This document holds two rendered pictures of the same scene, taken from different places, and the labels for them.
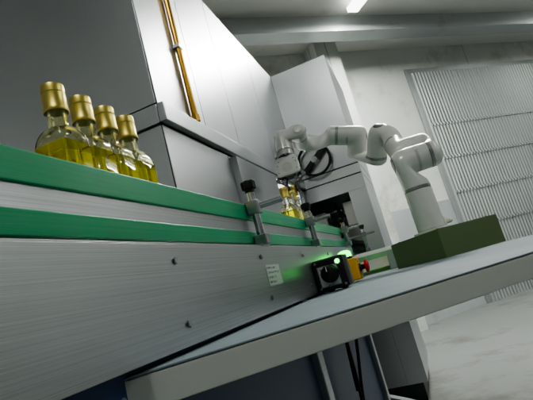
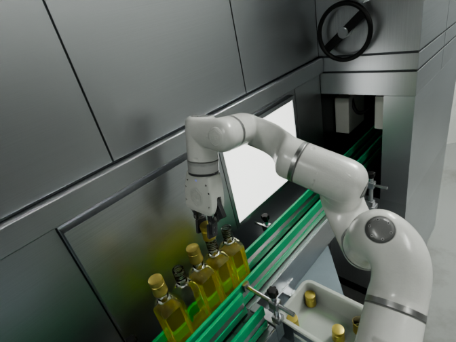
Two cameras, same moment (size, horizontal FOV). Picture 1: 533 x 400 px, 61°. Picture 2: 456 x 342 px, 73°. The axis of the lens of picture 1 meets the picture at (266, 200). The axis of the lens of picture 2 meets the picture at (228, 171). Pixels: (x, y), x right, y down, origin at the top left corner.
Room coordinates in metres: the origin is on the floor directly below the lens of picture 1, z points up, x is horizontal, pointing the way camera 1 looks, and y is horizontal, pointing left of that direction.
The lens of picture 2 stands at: (1.40, -0.54, 1.67)
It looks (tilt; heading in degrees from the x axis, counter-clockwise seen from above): 28 degrees down; 33
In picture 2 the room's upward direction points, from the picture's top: 13 degrees counter-clockwise
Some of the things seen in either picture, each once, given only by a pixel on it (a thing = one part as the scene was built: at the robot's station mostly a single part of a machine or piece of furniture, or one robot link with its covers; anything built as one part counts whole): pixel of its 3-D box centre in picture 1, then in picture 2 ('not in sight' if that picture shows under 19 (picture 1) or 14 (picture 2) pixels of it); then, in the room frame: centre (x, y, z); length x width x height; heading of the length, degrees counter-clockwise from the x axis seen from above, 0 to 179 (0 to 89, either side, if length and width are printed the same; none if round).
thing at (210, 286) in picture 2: not in sight; (208, 294); (1.84, -0.11, 0.99); 0.06 x 0.06 x 0.21; 74
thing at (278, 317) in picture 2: (339, 232); (268, 300); (1.89, -0.26, 0.95); 0.17 x 0.03 x 0.12; 73
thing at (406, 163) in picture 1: (412, 168); not in sight; (1.59, -0.53, 1.07); 0.13 x 0.10 x 0.16; 80
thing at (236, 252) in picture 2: not in sight; (236, 267); (1.95, -0.14, 0.99); 0.06 x 0.06 x 0.21; 73
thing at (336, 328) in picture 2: not in sight; (338, 333); (1.95, -0.42, 0.79); 0.04 x 0.04 x 0.04
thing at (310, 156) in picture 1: (315, 159); (345, 31); (2.72, -0.35, 1.49); 0.21 x 0.05 x 0.21; 73
